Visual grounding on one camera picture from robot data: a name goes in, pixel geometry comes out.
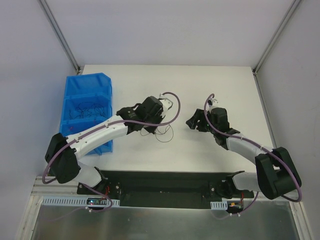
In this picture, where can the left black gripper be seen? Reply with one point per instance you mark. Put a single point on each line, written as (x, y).
(155, 122)

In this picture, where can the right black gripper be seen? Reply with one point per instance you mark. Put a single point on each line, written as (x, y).
(200, 119)

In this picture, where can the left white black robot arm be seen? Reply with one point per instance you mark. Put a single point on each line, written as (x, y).
(64, 152)

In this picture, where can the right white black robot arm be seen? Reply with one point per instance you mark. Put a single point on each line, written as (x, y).
(275, 176)

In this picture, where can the blue plastic compartment bin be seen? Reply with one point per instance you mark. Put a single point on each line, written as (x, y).
(87, 102)

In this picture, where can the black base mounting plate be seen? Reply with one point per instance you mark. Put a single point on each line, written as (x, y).
(158, 189)

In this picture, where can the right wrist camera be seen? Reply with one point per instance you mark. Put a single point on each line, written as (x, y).
(213, 103)

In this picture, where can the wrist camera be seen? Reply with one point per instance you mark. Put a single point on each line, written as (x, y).
(166, 103)
(213, 103)

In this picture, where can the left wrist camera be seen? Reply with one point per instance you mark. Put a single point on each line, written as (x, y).
(166, 103)

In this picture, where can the right white cable duct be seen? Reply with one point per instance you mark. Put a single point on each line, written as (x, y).
(219, 205)

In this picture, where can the white cable duct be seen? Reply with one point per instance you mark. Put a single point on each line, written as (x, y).
(65, 201)
(219, 205)

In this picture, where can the left aluminium corner post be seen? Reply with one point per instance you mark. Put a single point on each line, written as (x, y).
(59, 35)

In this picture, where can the aluminium corner post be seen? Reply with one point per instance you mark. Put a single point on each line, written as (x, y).
(295, 4)
(59, 35)

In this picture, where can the right aluminium corner post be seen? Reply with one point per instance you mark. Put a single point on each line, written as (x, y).
(295, 4)

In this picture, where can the left white cable duct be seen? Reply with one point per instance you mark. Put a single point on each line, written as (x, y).
(65, 201)

